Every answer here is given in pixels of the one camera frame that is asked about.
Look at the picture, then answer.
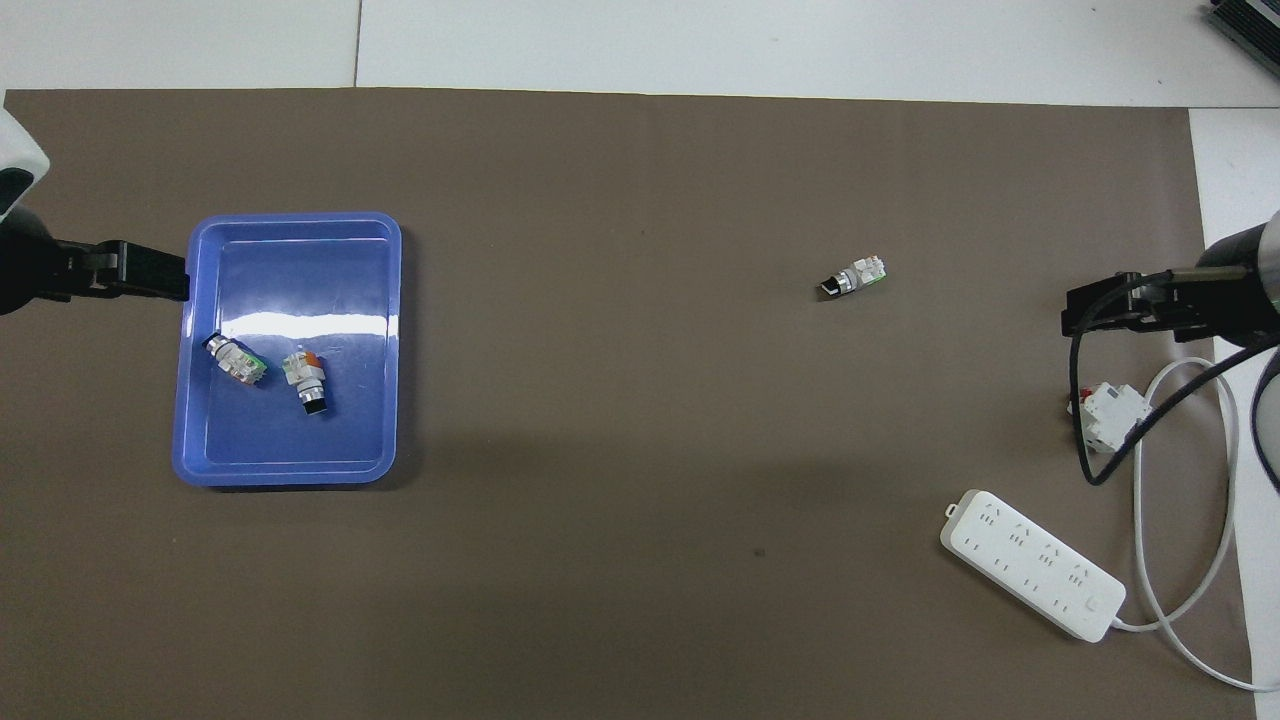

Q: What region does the white selector switch black knob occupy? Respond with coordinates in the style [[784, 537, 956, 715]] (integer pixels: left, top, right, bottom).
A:
[[281, 350, 332, 418]]

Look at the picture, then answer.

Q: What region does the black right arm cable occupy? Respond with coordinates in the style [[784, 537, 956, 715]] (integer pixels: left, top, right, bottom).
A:
[[1068, 269, 1280, 488]]

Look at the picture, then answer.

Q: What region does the white circuit breaker red lever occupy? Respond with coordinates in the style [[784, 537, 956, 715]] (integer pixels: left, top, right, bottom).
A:
[[1066, 383, 1151, 455]]

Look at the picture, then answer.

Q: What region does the brown table mat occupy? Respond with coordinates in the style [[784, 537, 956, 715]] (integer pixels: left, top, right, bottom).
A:
[[0, 88, 1257, 720]]

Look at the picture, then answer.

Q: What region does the orange-tipped switch part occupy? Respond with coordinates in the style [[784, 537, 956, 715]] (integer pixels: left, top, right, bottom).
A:
[[203, 333, 269, 388]]

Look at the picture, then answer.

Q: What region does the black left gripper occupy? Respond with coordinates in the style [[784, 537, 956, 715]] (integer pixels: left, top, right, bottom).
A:
[[0, 205, 190, 317]]

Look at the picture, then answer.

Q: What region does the white power strip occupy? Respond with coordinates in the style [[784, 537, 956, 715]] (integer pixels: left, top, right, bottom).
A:
[[939, 488, 1128, 643]]

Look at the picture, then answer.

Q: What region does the white orange small part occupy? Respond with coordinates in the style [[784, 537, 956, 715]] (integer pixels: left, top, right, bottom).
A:
[[820, 256, 889, 301]]

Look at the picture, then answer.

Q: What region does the blue plastic tray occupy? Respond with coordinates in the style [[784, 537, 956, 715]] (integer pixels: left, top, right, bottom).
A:
[[172, 211, 403, 487]]

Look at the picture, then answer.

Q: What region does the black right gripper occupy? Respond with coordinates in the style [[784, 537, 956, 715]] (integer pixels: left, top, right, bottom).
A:
[[1061, 221, 1270, 349]]

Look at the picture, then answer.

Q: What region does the white power strip cable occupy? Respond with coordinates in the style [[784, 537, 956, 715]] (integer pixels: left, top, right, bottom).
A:
[[1110, 357, 1280, 693]]

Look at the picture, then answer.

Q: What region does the grey ribbed device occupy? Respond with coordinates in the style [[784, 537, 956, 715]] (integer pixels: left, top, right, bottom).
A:
[[1205, 0, 1280, 51]]

